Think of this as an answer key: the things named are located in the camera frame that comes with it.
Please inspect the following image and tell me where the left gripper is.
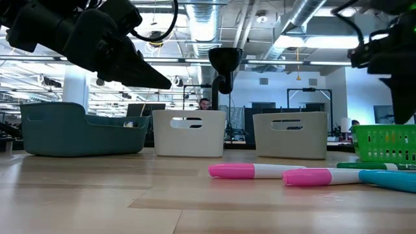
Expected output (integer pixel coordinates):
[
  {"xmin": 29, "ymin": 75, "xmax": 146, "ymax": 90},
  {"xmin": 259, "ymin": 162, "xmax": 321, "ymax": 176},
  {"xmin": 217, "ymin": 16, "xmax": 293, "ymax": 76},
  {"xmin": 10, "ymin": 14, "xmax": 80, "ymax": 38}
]
[{"xmin": 64, "ymin": 9, "xmax": 172, "ymax": 90}]

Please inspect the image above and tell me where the grey plastic bin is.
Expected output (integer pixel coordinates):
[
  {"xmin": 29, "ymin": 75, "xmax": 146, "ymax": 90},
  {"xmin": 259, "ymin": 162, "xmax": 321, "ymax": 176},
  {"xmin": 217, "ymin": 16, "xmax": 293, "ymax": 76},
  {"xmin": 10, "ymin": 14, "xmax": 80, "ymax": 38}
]
[{"xmin": 252, "ymin": 111, "xmax": 328, "ymax": 161}]

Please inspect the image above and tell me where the teal plastic bin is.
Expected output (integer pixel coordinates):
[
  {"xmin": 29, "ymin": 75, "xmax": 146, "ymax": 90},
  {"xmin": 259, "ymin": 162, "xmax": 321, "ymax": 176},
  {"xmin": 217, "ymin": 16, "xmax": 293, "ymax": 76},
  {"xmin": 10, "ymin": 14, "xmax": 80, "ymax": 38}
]
[{"xmin": 19, "ymin": 101, "xmax": 151, "ymax": 158}]

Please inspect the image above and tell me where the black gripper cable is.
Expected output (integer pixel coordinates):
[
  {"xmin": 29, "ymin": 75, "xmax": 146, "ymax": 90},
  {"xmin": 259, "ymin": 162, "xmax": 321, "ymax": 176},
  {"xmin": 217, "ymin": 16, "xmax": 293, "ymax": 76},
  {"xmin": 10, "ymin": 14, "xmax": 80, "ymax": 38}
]
[
  {"xmin": 129, "ymin": 0, "xmax": 179, "ymax": 43},
  {"xmin": 330, "ymin": 0, "xmax": 368, "ymax": 53}
]

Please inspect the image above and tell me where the black monitor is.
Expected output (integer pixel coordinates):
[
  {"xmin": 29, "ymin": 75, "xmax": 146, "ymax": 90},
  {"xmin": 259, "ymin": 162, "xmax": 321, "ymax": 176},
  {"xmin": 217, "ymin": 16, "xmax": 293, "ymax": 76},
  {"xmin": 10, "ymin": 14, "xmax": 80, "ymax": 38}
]
[
  {"xmin": 125, "ymin": 103, "xmax": 167, "ymax": 117},
  {"xmin": 372, "ymin": 104, "xmax": 396, "ymax": 125}
]

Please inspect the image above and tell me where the silver ventilation duct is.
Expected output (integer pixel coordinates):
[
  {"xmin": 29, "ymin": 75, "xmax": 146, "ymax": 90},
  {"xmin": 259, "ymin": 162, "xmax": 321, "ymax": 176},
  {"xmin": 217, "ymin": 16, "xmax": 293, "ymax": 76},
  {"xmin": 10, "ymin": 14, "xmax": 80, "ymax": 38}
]
[
  {"xmin": 185, "ymin": 0, "xmax": 225, "ymax": 59},
  {"xmin": 279, "ymin": 0, "xmax": 328, "ymax": 35}
]

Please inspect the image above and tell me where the white plastic bin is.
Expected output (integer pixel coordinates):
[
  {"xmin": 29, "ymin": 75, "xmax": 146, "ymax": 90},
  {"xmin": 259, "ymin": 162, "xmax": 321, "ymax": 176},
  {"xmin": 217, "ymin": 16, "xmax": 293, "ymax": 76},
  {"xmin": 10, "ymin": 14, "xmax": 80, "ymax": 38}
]
[{"xmin": 151, "ymin": 109, "xmax": 227, "ymax": 159}]

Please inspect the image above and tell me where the black ceiling camera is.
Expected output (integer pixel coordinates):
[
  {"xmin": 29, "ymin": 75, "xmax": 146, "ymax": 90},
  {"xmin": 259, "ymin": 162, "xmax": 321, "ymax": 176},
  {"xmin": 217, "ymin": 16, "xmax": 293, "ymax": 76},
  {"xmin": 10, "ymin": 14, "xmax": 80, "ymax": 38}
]
[{"xmin": 148, "ymin": 30, "xmax": 166, "ymax": 48}]

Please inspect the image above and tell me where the yellow hanging tag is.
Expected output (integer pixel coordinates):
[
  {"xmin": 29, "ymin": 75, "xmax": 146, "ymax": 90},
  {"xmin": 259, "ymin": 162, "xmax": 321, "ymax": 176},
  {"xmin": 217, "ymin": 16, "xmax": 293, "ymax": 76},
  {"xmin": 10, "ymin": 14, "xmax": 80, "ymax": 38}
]
[{"xmin": 294, "ymin": 48, "xmax": 302, "ymax": 81}]

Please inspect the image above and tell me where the thin black frame rig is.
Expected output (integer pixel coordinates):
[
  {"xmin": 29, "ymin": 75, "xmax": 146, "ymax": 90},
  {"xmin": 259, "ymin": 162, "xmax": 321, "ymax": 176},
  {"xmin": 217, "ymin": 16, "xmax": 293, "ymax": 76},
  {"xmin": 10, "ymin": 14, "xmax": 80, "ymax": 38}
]
[
  {"xmin": 286, "ymin": 87, "xmax": 334, "ymax": 113},
  {"xmin": 181, "ymin": 83, "xmax": 214, "ymax": 111}
]

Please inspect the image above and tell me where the green Expo marker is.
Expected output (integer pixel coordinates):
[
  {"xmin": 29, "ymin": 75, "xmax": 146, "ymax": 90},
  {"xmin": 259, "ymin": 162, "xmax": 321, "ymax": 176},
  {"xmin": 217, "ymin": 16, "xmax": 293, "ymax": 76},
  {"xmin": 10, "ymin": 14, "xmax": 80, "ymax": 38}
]
[{"xmin": 336, "ymin": 161, "xmax": 416, "ymax": 172}]

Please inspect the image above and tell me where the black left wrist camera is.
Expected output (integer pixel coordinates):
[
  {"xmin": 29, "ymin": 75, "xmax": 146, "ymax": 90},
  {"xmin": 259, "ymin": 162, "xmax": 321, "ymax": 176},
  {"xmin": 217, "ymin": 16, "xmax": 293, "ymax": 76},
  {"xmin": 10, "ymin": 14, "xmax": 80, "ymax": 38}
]
[{"xmin": 97, "ymin": 0, "xmax": 144, "ymax": 36}]

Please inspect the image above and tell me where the light blue cap thin marker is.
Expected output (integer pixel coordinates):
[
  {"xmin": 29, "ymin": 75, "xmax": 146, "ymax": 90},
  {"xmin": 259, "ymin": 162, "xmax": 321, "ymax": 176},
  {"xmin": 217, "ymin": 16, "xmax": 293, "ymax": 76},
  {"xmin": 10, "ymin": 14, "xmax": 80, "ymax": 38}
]
[{"xmin": 358, "ymin": 169, "xmax": 416, "ymax": 194}]

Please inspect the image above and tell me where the pink cap thin marker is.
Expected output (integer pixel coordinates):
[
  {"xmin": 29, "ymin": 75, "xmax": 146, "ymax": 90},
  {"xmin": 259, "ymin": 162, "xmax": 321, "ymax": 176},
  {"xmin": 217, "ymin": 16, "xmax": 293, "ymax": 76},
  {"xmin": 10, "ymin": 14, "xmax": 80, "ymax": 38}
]
[
  {"xmin": 281, "ymin": 168, "xmax": 361, "ymax": 187},
  {"xmin": 207, "ymin": 162, "xmax": 307, "ymax": 180}
]

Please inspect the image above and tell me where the green mesh basket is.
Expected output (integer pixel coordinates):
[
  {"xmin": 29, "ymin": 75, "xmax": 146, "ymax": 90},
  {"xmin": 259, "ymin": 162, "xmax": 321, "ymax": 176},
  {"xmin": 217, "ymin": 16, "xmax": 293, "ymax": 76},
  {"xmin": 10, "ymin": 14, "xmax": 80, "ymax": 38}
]
[{"xmin": 350, "ymin": 124, "xmax": 416, "ymax": 164}]

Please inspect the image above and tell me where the ceiling light strip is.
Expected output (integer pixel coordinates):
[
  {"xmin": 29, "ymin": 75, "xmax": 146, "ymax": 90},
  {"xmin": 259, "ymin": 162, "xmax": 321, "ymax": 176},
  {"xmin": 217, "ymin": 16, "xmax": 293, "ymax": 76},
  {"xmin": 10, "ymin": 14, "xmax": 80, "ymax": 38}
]
[
  {"xmin": 242, "ymin": 59, "xmax": 354, "ymax": 66},
  {"xmin": 0, "ymin": 55, "xmax": 192, "ymax": 63}
]

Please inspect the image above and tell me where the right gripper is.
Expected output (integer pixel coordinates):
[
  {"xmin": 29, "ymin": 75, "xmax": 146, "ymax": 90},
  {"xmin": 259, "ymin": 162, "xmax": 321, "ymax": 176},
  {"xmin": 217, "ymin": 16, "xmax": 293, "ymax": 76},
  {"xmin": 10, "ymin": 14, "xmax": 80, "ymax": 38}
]
[{"xmin": 348, "ymin": 12, "xmax": 416, "ymax": 125}]

